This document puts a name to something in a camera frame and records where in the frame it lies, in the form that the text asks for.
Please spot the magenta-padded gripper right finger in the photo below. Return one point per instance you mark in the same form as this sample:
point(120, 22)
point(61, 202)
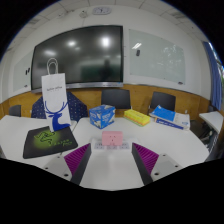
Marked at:
point(146, 159)

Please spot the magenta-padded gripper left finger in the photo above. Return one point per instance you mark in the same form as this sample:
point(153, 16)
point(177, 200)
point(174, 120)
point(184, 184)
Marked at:
point(77, 160)

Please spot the black mouse pad green print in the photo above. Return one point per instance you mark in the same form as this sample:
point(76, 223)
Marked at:
point(50, 141)

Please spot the yellow box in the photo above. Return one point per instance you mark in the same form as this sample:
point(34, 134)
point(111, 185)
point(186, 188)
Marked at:
point(136, 117)

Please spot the blue and white paper ream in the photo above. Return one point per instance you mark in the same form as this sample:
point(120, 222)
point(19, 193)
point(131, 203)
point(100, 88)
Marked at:
point(166, 115)

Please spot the blue tissue box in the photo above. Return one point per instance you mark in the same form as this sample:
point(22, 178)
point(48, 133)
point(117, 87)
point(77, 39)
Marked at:
point(101, 116)

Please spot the blue dotted chair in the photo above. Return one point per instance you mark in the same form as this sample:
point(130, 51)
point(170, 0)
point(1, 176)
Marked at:
point(77, 106)

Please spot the black office chair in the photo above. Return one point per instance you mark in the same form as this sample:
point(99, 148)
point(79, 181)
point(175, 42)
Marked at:
point(116, 98)
point(162, 100)

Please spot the white paper bag blue deer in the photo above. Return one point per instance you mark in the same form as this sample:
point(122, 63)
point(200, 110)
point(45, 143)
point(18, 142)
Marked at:
point(55, 96)

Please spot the white side table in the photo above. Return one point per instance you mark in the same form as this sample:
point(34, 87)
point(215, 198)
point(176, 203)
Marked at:
point(211, 118)

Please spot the dark grey chair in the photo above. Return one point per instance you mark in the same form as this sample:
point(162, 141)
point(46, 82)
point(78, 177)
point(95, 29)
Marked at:
point(15, 110)

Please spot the large glass whiteboard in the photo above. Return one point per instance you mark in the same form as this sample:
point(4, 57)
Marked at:
point(156, 56)

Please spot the blue curtain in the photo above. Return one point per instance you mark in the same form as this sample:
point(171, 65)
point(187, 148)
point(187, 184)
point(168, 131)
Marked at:
point(215, 80)

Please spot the black whiteboard eraser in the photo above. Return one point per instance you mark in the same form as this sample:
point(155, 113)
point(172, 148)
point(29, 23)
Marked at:
point(138, 52)

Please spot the large black wall display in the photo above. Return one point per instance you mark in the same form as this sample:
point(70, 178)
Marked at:
point(78, 55)

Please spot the white wall clock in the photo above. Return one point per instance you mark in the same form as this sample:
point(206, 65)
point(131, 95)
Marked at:
point(101, 10)

